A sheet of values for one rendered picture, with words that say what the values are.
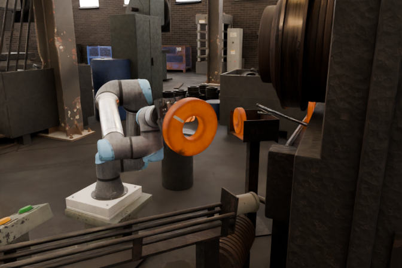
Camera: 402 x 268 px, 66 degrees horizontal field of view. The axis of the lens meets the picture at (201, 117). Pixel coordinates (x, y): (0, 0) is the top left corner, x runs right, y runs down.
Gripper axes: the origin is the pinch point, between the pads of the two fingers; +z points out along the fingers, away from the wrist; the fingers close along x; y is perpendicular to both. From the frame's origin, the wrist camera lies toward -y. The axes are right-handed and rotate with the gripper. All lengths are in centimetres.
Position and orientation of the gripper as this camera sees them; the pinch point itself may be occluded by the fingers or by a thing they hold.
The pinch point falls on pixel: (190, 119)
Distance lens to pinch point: 83.6
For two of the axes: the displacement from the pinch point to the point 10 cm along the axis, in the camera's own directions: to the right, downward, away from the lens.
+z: 5.0, -0.5, -8.7
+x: 8.6, -1.3, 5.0
